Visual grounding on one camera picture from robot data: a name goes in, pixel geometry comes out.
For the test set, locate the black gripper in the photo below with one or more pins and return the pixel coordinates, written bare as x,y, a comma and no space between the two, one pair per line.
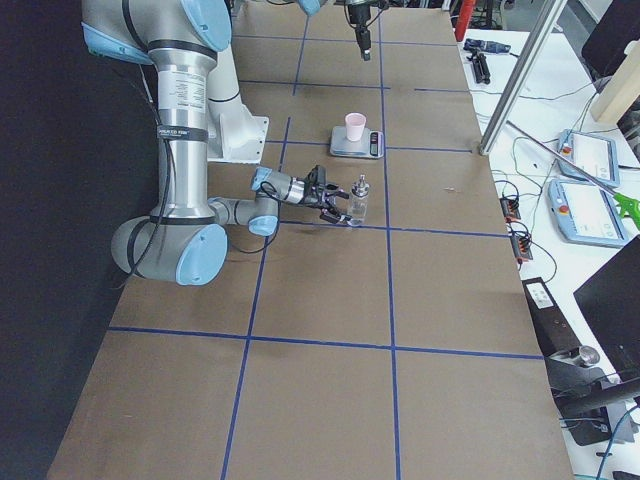
358,17
312,198

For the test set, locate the pink paper cup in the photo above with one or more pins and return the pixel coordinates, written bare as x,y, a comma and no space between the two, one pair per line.
355,123

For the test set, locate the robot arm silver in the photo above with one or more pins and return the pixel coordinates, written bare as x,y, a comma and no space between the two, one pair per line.
200,118
311,7

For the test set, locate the digital kitchen scale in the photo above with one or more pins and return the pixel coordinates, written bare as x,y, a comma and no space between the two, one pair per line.
371,145

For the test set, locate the folded blue umbrella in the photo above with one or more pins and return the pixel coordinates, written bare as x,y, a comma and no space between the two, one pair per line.
486,46

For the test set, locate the red object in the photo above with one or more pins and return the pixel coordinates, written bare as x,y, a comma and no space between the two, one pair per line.
463,19

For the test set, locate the black tripod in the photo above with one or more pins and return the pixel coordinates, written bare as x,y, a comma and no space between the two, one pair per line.
479,66

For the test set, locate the orange connector strip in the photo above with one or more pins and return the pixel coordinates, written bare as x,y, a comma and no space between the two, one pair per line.
519,234

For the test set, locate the teach pendant near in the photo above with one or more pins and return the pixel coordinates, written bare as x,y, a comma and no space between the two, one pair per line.
585,214

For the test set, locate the teach pendant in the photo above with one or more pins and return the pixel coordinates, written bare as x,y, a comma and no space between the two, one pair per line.
592,153
585,214

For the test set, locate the black box device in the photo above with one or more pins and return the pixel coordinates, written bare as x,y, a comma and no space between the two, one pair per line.
556,338

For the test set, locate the teach pendant far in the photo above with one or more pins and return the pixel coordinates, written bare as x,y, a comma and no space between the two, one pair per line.
592,153

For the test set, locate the black monitor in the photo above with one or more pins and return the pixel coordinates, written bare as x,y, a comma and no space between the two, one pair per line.
609,302

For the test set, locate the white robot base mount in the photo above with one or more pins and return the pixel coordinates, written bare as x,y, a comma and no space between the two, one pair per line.
235,135

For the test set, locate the aluminium frame post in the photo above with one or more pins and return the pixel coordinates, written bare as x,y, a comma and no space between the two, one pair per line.
533,46

